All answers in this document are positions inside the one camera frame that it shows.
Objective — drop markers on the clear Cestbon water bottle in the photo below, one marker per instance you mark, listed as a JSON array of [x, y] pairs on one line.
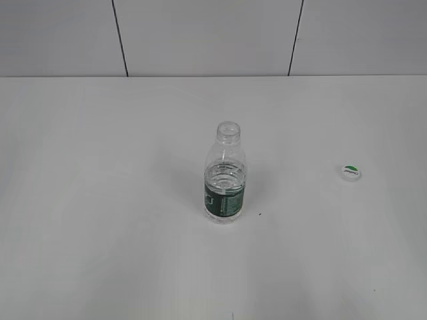
[[224, 175]]

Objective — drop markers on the white green bottle cap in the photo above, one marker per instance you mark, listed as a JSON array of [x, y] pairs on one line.
[[350, 173]]

